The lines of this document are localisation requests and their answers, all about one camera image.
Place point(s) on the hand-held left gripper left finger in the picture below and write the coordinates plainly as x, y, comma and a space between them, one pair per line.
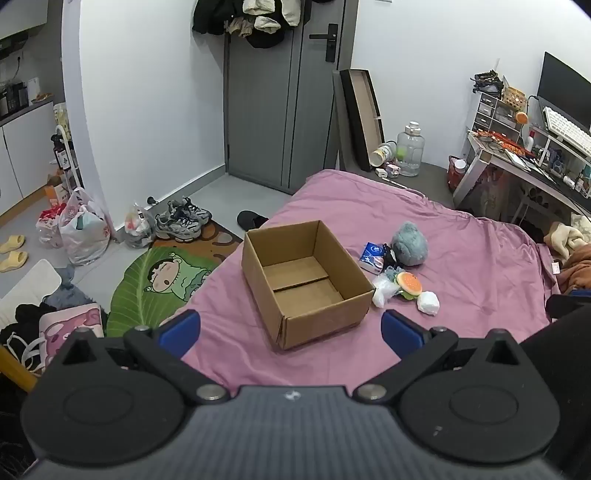
178, 330

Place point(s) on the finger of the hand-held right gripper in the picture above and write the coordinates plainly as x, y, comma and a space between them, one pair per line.
568, 305

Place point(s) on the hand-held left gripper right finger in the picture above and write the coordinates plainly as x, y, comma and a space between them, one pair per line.
400, 332

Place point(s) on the white round soft ball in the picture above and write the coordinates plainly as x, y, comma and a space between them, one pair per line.
428, 303

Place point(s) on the orange burger plush toy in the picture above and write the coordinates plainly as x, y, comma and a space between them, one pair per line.
410, 284

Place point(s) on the blue tissue packet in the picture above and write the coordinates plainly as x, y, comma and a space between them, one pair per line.
371, 256

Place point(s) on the brown cardboard box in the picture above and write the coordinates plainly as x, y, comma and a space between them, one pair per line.
318, 318

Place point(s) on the grey-blue plush toy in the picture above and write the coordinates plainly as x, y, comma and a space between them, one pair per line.
410, 242

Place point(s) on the green cartoon leaf rug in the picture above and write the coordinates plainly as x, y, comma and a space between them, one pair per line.
134, 286

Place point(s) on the cream blanket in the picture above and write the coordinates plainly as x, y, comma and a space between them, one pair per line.
565, 237

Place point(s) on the pink bed sheet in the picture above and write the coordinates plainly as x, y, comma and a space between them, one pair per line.
461, 258

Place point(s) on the grey sneaker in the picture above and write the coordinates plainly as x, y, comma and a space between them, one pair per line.
178, 228
194, 212

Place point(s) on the pink printed pillow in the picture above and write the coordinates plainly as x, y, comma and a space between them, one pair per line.
69, 325

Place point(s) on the clear plastic bag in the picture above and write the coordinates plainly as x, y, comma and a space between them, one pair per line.
138, 226

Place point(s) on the grey fluffy cloth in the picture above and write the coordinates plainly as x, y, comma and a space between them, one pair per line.
74, 290

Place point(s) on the black slipper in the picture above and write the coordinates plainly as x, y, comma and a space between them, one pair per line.
251, 219

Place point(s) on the white pink plastic bag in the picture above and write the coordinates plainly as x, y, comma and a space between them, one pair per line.
85, 230

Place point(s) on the black patterned bag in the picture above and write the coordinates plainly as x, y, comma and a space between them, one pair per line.
23, 332

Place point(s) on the white board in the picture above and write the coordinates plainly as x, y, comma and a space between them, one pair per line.
27, 286

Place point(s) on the small white boxes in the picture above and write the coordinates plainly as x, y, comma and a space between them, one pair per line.
390, 170

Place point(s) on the white desk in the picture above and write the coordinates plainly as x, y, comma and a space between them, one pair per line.
475, 170

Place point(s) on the red white plastic bag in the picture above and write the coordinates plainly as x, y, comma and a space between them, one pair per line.
48, 226

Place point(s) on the yellow pole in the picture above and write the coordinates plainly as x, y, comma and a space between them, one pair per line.
16, 369

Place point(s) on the white bottle red cap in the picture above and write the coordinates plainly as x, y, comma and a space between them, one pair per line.
530, 142

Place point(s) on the white keyboard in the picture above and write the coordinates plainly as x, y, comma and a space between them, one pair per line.
565, 129

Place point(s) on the yellow slipper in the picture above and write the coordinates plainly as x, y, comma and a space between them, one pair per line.
11, 243
14, 262

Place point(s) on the tipped paper cup container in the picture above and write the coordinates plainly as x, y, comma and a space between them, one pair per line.
383, 153

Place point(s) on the clear water jug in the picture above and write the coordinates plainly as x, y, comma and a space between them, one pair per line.
410, 152

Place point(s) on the white drawer organizer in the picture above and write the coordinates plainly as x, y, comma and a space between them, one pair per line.
489, 115

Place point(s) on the white storage rack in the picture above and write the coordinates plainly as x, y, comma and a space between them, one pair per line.
64, 152

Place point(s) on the woven basket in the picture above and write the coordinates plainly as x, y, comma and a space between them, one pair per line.
514, 97

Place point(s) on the black monitor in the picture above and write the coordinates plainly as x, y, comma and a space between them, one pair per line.
563, 87

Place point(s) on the black framed board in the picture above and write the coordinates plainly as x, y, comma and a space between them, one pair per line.
358, 115

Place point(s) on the white cabinet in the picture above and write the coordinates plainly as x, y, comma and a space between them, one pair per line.
23, 157

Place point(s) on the grey door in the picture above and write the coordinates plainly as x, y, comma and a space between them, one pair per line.
277, 115

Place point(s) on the black door lock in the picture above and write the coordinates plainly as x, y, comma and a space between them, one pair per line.
328, 44

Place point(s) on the dark hanging clothes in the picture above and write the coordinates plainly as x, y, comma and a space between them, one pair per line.
258, 23

